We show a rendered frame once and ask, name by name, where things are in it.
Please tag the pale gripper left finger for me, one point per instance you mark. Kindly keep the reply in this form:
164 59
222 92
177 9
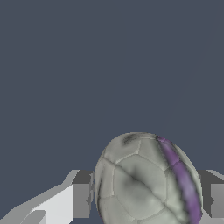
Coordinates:
62 201

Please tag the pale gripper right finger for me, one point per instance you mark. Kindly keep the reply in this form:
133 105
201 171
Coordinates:
216 198

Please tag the grey ball with purple stripe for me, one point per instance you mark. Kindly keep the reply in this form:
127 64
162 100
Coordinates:
143 183

